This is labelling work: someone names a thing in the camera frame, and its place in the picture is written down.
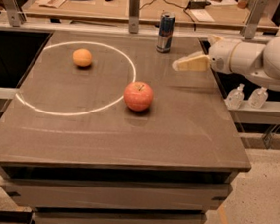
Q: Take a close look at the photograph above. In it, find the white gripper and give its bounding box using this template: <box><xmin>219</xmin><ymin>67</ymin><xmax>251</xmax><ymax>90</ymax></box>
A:
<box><xmin>172</xmin><ymin>34</ymin><xmax>240</xmax><ymax>74</ymax></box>

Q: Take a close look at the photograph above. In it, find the blue silver Red Bull can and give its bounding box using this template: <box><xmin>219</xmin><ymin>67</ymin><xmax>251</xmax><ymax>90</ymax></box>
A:
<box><xmin>156</xmin><ymin>11</ymin><xmax>175</xmax><ymax>53</ymax></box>

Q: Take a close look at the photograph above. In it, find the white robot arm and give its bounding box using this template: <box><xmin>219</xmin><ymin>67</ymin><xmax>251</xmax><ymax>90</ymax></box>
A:
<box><xmin>173</xmin><ymin>35</ymin><xmax>280</xmax><ymax>92</ymax></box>

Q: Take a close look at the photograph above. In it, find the white paper sheet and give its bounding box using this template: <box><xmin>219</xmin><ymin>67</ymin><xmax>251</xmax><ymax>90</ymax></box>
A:
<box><xmin>190</xmin><ymin>9</ymin><xmax>214</xmax><ymax>23</ymax></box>

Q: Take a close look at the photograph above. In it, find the black power adapter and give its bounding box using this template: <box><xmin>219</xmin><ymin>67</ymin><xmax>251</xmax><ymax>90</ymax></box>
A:
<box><xmin>187</xmin><ymin>0</ymin><xmax>211</xmax><ymax>10</ymax></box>

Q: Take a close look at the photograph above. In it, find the clear plastic bottle left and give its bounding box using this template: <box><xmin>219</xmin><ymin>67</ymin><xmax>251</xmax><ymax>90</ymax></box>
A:
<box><xmin>225</xmin><ymin>83</ymin><xmax>244</xmax><ymax>110</ymax></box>

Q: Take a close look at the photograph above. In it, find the clear plastic bottle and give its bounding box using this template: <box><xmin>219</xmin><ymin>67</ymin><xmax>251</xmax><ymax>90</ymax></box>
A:
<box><xmin>225</xmin><ymin>83</ymin><xmax>244</xmax><ymax>110</ymax></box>
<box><xmin>248</xmin><ymin>87</ymin><xmax>268</xmax><ymax>109</ymax></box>

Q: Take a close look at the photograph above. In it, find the clear plastic bottle right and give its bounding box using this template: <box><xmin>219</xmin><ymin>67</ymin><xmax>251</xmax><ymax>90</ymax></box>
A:
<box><xmin>248</xmin><ymin>87</ymin><xmax>268</xmax><ymax>109</ymax></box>

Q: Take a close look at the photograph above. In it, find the red apple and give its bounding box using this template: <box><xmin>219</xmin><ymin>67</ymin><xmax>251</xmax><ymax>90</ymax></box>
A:
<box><xmin>123</xmin><ymin>81</ymin><xmax>154</xmax><ymax>112</ymax></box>

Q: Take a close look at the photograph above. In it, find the orange fruit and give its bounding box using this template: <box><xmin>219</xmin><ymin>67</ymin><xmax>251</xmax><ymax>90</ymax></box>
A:
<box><xmin>72</xmin><ymin>48</ymin><xmax>92</xmax><ymax>67</ymax></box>

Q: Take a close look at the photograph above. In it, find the tan paper envelope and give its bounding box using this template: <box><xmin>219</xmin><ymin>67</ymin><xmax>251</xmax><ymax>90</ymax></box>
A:
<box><xmin>36</xmin><ymin>0</ymin><xmax>66</xmax><ymax>9</ymax></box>

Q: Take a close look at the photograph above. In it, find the grey drawer cabinet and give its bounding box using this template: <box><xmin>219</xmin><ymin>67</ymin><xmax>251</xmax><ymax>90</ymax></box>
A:
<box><xmin>0</xmin><ymin>165</ymin><xmax>232</xmax><ymax>224</ymax></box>

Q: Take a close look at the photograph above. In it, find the wooden background table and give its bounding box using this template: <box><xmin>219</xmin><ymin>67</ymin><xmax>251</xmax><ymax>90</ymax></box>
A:
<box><xmin>25</xmin><ymin>0</ymin><xmax>249</xmax><ymax>30</ymax></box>

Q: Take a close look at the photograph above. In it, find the right metal bracket post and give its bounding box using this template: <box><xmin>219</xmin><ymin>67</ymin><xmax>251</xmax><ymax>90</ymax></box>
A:
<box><xmin>241</xmin><ymin>0</ymin><xmax>268</xmax><ymax>40</ymax></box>

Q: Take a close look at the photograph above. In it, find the metal bracket post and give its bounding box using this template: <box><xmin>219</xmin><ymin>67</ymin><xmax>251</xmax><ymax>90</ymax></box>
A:
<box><xmin>128</xmin><ymin>0</ymin><xmax>140</xmax><ymax>34</ymax></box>
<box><xmin>2</xmin><ymin>0</ymin><xmax>26</xmax><ymax>27</ymax></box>
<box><xmin>241</xmin><ymin>0</ymin><xmax>268</xmax><ymax>40</ymax></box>

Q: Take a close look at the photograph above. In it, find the black cable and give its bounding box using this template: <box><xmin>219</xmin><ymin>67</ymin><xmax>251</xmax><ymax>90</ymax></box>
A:
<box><xmin>136</xmin><ymin>0</ymin><xmax>200</xmax><ymax>33</ymax></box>

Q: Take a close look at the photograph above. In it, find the middle metal bracket post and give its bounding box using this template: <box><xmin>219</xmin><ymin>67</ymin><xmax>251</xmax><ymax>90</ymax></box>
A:
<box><xmin>128</xmin><ymin>0</ymin><xmax>140</xmax><ymax>34</ymax></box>

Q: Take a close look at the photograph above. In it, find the left metal bracket post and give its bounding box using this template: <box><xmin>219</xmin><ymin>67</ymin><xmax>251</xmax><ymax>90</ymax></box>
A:
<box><xmin>2</xmin><ymin>0</ymin><xmax>26</xmax><ymax>27</ymax></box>

